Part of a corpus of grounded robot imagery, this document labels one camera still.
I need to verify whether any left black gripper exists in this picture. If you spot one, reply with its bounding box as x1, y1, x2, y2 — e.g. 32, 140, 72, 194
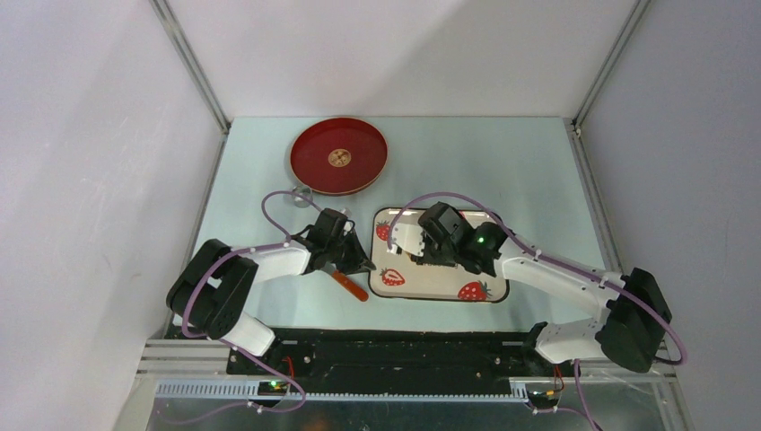
326, 228, 374, 275

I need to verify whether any strawberry print tray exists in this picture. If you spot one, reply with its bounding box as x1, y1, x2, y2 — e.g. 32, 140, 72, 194
368, 207, 511, 303

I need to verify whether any small clear glass cup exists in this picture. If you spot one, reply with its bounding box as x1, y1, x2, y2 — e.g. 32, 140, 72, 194
291, 185, 313, 208

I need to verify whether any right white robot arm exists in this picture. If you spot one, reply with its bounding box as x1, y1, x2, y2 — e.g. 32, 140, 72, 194
390, 202, 672, 375

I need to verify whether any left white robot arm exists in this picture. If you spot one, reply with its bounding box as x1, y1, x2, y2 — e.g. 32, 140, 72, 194
166, 208, 376, 374

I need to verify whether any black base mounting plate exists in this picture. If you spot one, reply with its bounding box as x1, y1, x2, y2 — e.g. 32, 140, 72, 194
262, 328, 573, 396

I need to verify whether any round red plate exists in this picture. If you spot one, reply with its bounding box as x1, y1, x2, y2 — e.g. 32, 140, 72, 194
289, 118, 389, 196

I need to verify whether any orange handled spatula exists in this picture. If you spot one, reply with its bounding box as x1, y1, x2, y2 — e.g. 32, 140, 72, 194
322, 266, 369, 302

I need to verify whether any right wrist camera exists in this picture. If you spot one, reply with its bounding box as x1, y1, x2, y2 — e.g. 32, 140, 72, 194
388, 223, 425, 257

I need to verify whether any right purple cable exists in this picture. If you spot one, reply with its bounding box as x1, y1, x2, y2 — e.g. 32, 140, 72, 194
386, 191, 689, 431

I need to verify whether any purple cable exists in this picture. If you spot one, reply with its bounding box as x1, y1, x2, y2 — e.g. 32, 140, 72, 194
386, 191, 689, 431
179, 189, 334, 341

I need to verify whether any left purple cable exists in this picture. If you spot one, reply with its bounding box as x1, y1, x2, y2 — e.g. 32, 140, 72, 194
179, 189, 334, 341

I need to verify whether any grey slotted cable duct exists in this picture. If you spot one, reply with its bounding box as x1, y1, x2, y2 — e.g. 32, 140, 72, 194
155, 380, 530, 402

